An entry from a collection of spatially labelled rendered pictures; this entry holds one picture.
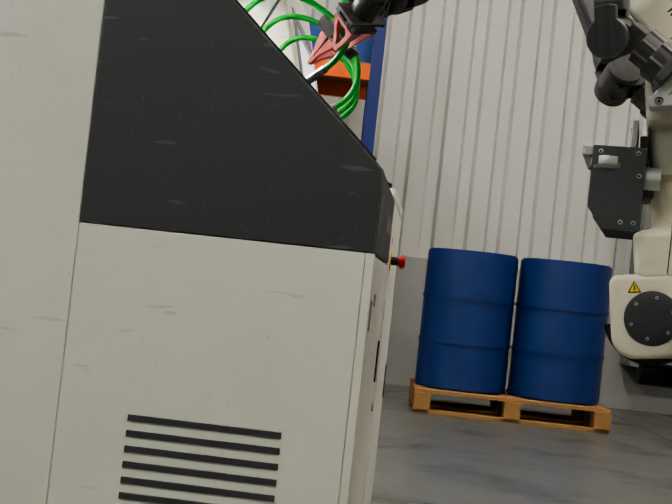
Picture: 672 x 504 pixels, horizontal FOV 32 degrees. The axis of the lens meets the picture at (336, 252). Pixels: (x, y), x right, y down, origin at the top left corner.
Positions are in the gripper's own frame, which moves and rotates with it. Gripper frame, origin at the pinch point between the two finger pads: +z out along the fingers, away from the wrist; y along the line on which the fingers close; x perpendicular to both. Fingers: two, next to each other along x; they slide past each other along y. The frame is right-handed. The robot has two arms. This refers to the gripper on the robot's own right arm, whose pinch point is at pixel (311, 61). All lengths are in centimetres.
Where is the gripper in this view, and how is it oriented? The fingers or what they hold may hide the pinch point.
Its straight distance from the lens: 260.6
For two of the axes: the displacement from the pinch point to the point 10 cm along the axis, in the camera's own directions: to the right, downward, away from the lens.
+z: -7.4, 6.3, 2.1
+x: -3.2, -0.6, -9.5
